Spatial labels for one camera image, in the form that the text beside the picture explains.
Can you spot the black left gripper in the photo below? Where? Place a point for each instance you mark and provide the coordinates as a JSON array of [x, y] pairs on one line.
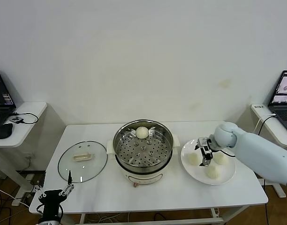
[[52, 200]]

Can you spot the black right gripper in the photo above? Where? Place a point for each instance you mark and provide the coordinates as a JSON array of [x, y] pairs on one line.
[[212, 145]]

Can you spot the white steamed baozi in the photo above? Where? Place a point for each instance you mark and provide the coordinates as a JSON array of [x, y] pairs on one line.
[[142, 132], [213, 172], [194, 159], [222, 159]]

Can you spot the round glass pot lid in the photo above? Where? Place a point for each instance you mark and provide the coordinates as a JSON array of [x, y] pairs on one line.
[[70, 170]]

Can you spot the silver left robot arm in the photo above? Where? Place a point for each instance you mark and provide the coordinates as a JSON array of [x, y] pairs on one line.
[[49, 222]]

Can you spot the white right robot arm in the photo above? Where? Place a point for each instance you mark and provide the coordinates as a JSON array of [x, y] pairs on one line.
[[256, 150]]

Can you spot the stainless steel steamer basket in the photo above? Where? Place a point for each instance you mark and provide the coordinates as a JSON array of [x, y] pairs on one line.
[[143, 154]]

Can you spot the round white plate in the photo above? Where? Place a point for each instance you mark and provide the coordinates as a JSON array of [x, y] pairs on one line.
[[192, 173]]

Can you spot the white side table with mouse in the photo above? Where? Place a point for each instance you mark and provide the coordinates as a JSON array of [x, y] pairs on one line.
[[28, 131]]

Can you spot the black computer mouse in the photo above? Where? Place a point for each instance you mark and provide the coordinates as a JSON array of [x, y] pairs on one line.
[[4, 131]]

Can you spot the small black usb hub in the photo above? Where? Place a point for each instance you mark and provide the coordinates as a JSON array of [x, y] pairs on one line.
[[17, 119]]

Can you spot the grey laptop with pink screen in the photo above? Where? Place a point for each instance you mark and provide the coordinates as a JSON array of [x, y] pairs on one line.
[[281, 114]]

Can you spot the black laptop with dark screen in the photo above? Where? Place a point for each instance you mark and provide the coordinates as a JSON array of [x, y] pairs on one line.
[[0, 93]]

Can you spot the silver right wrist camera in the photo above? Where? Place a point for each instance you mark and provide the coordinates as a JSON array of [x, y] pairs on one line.
[[202, 141]]

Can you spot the white wall outlet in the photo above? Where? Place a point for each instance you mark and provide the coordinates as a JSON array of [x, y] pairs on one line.
[[30, 156]]

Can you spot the white table frame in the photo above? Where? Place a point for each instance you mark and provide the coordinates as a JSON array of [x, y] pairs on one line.
[[145, 222]]

